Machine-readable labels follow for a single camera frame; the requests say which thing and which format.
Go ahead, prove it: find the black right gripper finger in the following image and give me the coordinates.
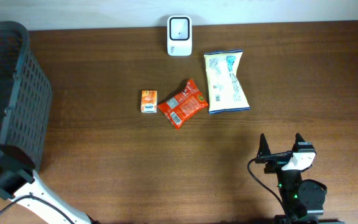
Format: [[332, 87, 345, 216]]
[[292, 133, 305, 151], [257, 133, 271, 157]]

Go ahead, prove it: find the cream blue chip bag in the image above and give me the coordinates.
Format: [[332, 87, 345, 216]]
[[204, 49, 250, 114]]

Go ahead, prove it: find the red snack packet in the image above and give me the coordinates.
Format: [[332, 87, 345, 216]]
[[157, 80, 208, 129]]

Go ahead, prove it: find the orange tissue pack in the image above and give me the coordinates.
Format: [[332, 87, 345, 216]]
[[140, 90, 158, 113]]

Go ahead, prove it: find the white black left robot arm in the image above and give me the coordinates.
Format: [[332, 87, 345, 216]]
[[0, 144, 97, 224]]

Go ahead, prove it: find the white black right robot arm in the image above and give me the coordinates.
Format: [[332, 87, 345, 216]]
[[247, 133, 340, 224]]

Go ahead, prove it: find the white barcode scanner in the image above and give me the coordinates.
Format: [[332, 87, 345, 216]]
[[167, 15, 193, 57]]

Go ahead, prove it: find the grey plastic basket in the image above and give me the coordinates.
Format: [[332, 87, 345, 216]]
[[0, 21, 53, 169]]

